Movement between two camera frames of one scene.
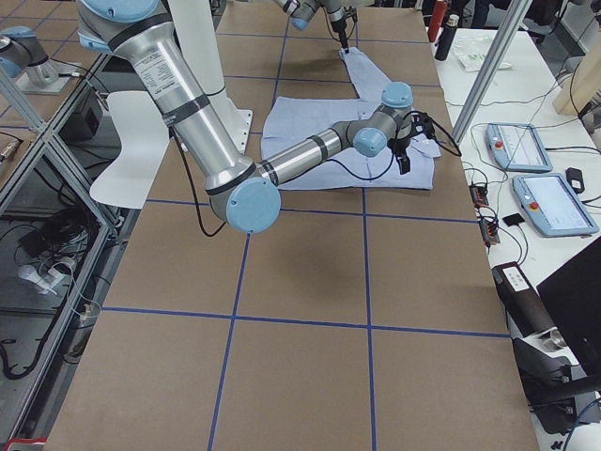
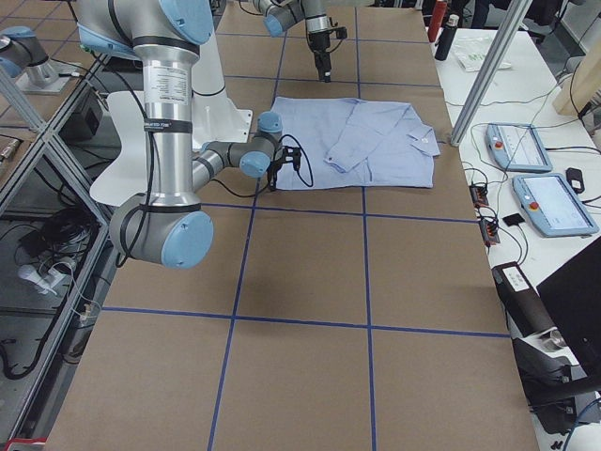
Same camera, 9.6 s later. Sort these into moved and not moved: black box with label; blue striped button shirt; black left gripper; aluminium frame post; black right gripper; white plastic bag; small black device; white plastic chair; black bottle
Moved: black right gripper; black left gripper; blue striped button shirt
Not moved: small black device; black box with label; aluminium frame post; white plastic chair; black bottle; white plastic bag
